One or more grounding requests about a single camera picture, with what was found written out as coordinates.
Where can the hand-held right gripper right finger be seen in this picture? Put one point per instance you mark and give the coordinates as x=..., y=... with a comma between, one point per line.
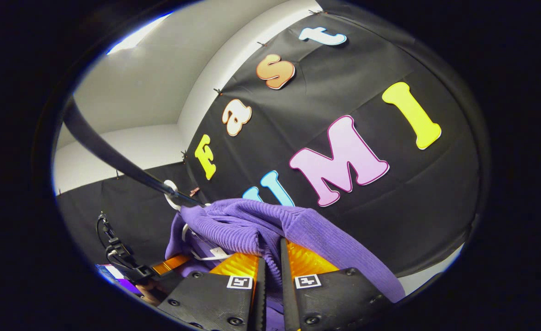
x=335, y=299

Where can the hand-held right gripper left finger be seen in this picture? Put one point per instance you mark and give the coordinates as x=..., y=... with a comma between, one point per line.
x=206, y=299

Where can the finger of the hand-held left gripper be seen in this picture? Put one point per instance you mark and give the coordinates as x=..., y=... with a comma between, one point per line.
x=171, y=264

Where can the white plastic hanger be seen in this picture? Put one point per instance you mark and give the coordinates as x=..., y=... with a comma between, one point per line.
x=173, y=195

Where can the black clothes rack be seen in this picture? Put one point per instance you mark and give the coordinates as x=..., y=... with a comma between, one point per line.
x=109, y=154

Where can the black backdrop cloth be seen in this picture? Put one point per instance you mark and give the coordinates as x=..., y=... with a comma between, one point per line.
x=367, y=220

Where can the large ceiling light panel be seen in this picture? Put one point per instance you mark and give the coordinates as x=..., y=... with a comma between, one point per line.
x=137, y=34

